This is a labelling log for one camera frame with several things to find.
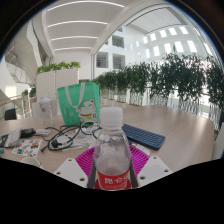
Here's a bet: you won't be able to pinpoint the black power adapter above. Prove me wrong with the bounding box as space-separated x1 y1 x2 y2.
20 127 37 139

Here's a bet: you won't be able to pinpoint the black cable bundle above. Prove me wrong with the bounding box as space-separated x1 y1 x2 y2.
40 121 103 153

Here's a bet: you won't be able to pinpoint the tall clear plastic bottle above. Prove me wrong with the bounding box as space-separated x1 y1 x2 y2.
39 94 54 129

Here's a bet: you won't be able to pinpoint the white paper packet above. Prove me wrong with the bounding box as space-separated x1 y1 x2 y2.
131 143 152 156

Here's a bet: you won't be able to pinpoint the row of green hedge plants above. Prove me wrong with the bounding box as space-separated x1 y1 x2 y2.
91 53 224 131

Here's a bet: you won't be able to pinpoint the green plants atop cabinet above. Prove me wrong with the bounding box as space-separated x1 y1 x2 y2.
35 60 81 75

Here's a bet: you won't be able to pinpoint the green cat-print tote bag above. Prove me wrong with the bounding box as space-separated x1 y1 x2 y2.
56 81 101 127

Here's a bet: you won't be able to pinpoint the black chair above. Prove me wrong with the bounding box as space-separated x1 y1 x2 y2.
3 107 18 121

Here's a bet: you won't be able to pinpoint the potted plant in planter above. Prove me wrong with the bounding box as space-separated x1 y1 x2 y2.
20 87 37 108

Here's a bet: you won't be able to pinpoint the clear red-labelled water bottle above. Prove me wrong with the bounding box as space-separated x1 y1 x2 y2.
92 106 133 191

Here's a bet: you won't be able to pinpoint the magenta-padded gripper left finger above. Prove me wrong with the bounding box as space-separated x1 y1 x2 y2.
53 146 98 190

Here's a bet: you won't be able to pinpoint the small white adapter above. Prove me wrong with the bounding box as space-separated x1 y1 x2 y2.
34 128 52 136

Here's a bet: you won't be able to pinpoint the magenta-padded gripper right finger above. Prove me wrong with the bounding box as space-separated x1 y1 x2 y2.
128 144 174 189

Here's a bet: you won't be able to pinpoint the dark blue keyboard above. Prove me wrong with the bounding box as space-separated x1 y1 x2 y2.
121 123 167 151

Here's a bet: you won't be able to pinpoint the ceiling light strips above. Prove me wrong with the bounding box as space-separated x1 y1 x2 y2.
46 0 126 53

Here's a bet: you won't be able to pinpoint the colourful sticker sheet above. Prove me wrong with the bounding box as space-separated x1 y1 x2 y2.
11 138 44 158

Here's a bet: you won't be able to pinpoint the white cabinet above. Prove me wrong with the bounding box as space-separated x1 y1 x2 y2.
35 68 80 118

